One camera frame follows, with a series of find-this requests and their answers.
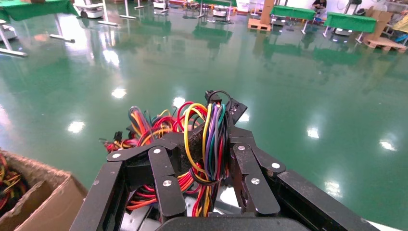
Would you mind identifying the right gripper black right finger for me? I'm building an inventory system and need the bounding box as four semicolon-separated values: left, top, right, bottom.
228;127;379;231

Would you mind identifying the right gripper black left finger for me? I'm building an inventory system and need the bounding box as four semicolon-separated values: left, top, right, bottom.
69;123;205;231

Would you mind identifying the power supply with red cables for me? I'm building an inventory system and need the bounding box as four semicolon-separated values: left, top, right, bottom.
99;90;248;231

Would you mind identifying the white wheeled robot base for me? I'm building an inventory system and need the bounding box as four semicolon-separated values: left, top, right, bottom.
72;0;105;19
212;5;228;18

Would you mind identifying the brown cardboard divider box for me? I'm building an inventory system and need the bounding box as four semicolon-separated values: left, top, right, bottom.
0;149;89;231

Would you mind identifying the wooden pallet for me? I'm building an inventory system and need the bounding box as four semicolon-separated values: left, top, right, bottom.
247;18;273;32
362;37;408;54

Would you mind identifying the tall brown cardboard box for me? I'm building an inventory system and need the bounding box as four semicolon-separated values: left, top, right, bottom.
260;0;276;25

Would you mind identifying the white table leg stand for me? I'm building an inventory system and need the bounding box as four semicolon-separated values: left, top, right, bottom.
97;0;119;27
119;0;138;20

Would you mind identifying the person in dark shirt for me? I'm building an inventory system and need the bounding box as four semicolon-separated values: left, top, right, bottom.
311;0;328;17

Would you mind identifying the leaning brown cardboard sheet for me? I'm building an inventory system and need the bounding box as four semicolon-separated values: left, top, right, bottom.
364;8;395;41

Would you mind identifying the power supply with coloured cables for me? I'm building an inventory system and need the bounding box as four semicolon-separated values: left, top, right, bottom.
0;152;29;218

